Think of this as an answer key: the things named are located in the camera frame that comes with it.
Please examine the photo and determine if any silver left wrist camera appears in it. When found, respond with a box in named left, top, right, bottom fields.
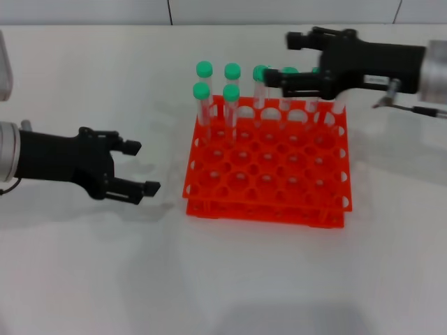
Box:
left=0, top=30, right=15, bottom=103

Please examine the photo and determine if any right gripper cable with plugs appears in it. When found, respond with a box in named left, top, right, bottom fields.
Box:
left=372, top=78, right=447, bottom=120

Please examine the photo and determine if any orange plastic test tube rack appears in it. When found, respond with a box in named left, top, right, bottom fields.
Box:
left=182, top=94, right=353, bottom=228

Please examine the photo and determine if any left gripper cable with plugs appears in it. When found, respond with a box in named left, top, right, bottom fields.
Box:
left=0, top=119, right=33, bottom=195

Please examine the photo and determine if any gripper cable with plugs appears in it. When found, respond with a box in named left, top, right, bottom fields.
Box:
left=372, top=78, right=447, bottom=120
left=0, top=119, right=33, bottom=195

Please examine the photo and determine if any green capped clear test tube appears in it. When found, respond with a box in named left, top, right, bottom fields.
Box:
left=224, top=63, right=242, bottom=123
left=305, top=66, right=323, bottom=113
left=222, top=84, right=241, bottom=142
left=253, top=65, right=272, bottom=121
left=193, top=82, right=212, bottom=141
left=196, top=61, right=214, bottom=126
left=332, top=93, right=347, bottom=115
left=279, top=66, right=298, bottom=114

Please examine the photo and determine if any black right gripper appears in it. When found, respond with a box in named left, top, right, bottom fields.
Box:
left=263, top=27, right=427, bottom=101

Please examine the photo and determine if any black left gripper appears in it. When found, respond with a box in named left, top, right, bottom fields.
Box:
left=16, top=127, right=162, bottom=207

